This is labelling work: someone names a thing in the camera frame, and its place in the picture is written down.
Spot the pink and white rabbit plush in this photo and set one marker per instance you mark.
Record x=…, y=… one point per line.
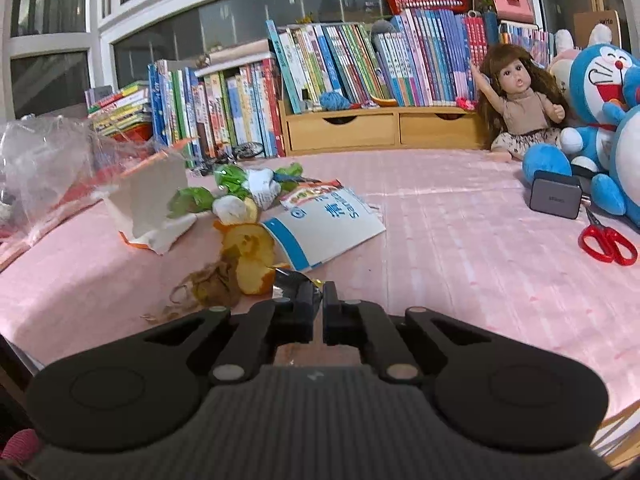
x=562, y=62

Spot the cardboard box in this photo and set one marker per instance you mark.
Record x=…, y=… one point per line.
x=597, y=27

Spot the row of books on organizer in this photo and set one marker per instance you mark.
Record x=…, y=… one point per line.
x=400, y=55

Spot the blue cat plush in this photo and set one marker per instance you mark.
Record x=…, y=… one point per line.
x=630, y=160
x=595, y=90

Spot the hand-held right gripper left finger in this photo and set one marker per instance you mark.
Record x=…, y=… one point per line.
x=305, y=312

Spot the clear plastic bag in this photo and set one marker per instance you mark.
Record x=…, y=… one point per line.
x=45, y=165

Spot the orange banana toy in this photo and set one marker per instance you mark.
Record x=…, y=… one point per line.
x=384, y=102

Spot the row of upright books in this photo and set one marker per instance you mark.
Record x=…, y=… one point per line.
x=225, y=105

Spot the brown peel scraps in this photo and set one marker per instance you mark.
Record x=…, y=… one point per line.
x=210, y=285

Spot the white tissue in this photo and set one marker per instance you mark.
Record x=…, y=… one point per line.
x=232, y=209

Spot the wooden drawer organizer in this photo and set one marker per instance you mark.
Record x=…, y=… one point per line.
x=370, y=127

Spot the stack of flat books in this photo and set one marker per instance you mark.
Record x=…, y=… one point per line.
x=120, y=107

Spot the red scissors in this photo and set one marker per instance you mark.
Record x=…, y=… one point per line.
x=607, y=242

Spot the short row of books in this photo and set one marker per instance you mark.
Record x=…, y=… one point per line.
x=527, y=42

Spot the black charger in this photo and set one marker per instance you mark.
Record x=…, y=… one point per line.
x=555, y=195

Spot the pink flower clip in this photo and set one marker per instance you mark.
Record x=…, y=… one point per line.
x=465, y=103

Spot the blue yarn ball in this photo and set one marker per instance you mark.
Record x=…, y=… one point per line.
x=334, y=101

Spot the green and white wrapper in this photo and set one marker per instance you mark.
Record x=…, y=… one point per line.
x=260, y=180

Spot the white and orange torn carton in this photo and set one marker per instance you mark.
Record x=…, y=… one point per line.
x=150, y=195

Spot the white and blue packet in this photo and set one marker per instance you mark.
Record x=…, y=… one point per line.
x=320, y=232

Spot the red crate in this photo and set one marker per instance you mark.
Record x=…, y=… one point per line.
x=132, y=132

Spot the long-haired doll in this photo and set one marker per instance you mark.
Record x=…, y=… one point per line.
x=520, y=100

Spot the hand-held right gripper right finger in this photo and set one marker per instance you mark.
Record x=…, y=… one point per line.
x=336, y=317

